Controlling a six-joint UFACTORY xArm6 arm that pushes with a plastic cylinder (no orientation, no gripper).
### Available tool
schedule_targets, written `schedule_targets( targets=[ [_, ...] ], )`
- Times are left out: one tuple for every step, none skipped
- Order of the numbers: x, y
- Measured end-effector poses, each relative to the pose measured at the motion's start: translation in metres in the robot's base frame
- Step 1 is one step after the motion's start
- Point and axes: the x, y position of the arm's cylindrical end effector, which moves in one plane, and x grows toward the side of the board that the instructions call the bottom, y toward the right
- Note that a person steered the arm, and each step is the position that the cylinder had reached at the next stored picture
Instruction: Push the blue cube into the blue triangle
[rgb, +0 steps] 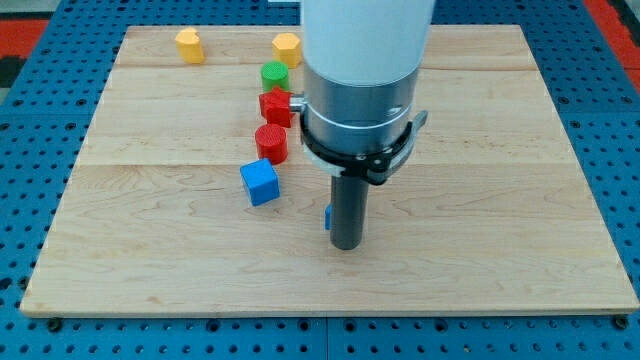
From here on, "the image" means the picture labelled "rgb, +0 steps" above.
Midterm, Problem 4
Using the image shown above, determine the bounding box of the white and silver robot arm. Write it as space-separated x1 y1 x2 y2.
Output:
301 0 435 155

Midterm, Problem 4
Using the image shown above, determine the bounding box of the blue triangle block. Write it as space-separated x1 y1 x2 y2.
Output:
324 204 332 230

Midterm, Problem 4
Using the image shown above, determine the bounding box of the blue cube block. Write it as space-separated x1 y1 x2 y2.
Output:
239 158 280 206

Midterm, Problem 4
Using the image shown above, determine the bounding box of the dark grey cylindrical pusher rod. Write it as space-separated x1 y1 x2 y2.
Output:
330 176 369 250

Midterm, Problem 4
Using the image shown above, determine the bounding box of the red cylinder block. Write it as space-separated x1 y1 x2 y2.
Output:
254 123 288 165

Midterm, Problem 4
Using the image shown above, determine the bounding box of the red star block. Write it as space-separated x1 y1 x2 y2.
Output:
258 86 294 128

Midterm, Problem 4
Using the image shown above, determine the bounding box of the green cylinder block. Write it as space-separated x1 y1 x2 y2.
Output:
260 61 290 92

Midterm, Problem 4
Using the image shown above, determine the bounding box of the yellow hexagon block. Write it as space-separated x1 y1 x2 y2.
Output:
272 33 302 69

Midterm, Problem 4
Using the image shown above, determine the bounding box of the light wooden board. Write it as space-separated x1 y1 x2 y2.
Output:
21 25 639 318

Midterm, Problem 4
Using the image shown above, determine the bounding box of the yellow heart block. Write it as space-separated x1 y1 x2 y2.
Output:
175 27 205 64

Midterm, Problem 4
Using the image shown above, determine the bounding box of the black clamp ring with lever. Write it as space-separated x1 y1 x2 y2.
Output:
298 110 430 187

